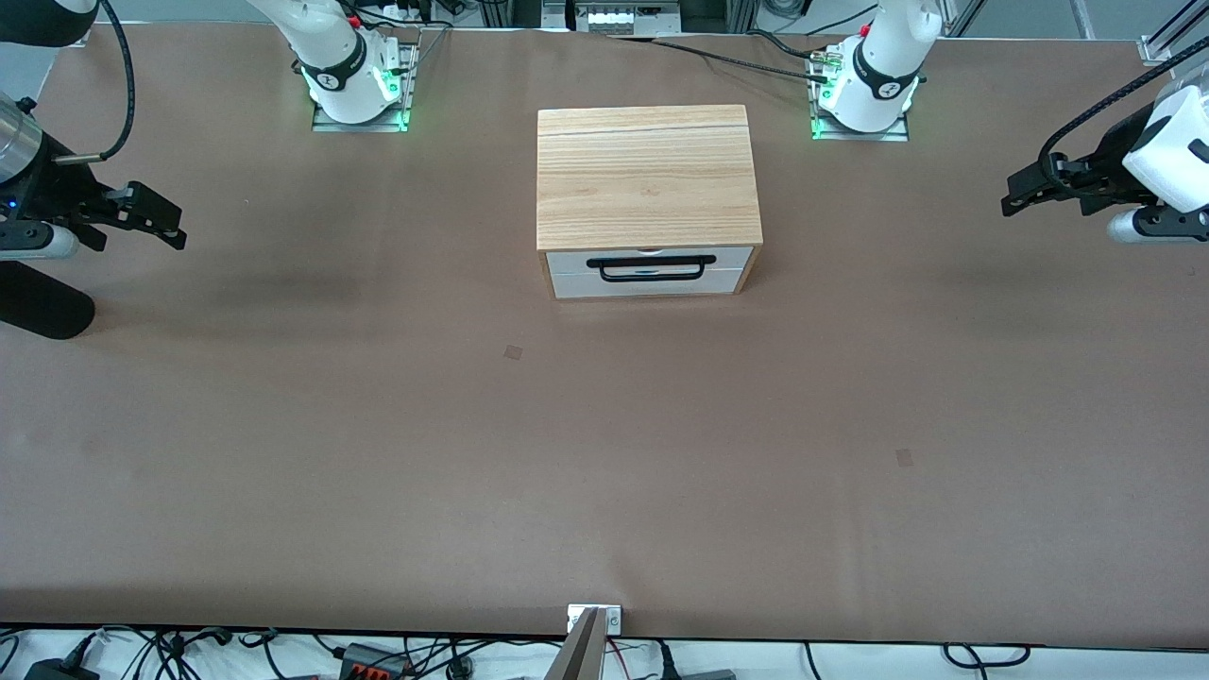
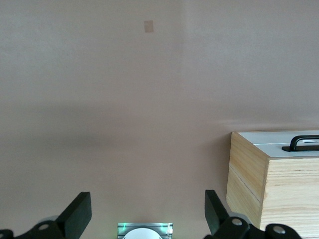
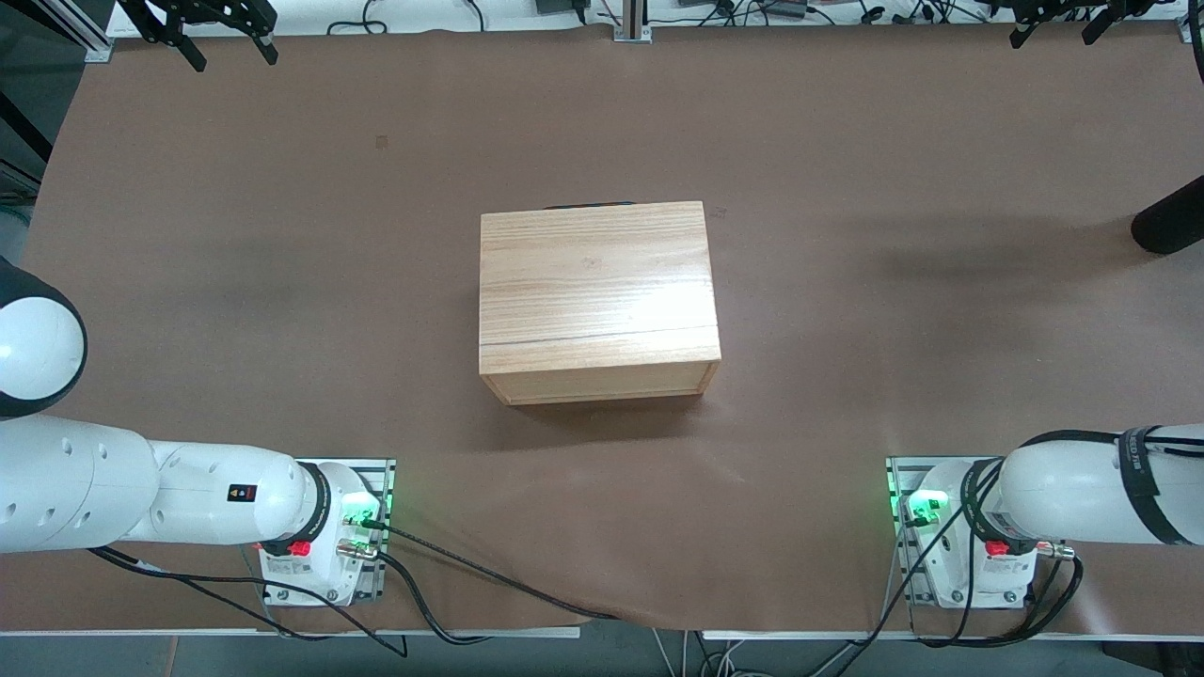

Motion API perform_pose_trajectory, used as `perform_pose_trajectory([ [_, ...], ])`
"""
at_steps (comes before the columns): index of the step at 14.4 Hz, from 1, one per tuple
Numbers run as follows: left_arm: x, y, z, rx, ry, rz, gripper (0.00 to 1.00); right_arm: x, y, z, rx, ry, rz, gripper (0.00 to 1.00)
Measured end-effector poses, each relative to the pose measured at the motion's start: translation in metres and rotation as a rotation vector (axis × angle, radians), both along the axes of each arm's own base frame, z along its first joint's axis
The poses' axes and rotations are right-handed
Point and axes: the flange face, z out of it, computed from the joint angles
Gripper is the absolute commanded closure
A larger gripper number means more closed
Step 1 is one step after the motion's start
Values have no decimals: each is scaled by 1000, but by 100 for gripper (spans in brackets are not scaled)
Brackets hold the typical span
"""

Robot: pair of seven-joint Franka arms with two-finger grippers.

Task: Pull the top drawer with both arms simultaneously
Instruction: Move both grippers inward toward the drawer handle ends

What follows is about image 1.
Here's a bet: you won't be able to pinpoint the black metal drawer handle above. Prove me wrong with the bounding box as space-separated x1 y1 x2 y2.
586 253 717 283

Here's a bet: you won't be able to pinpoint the white drawer with handle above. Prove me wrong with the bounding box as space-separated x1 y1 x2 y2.
545 247 757 277

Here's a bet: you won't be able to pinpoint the wooden drawer cabinet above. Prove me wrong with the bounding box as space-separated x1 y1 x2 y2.
536 104 764 301

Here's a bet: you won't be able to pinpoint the black rounded cylinder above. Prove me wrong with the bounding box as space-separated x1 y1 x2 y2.
0 262 96 341

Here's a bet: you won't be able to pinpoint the brown table cover mat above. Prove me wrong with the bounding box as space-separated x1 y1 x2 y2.
0 21 1209 651

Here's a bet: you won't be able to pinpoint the white power strip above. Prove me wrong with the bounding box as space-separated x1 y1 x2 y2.
574 0 683 36

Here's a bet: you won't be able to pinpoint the black box red connectors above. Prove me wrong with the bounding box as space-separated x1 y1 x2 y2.
338 642 415 680

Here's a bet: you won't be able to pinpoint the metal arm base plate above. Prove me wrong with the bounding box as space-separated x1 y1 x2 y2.
809 57 911 143
312 42 417 133

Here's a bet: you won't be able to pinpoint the aluminium profile cell frame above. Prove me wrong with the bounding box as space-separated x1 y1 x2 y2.
472 0 1209 56

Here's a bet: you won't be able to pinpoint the thin black table cable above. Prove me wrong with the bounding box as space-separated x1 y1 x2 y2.
744 28 832 61

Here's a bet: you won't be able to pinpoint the thick black table cable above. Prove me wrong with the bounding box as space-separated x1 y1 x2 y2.
604 34 832 82

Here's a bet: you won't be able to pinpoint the looped black cable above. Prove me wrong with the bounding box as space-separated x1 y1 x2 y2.
943 643 1032 669

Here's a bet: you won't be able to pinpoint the grey camera mount bar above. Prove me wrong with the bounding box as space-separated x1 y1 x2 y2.
544 607 606 680

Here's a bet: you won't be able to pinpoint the silver mount bracket plate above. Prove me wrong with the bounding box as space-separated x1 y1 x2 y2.
567 604 623 636

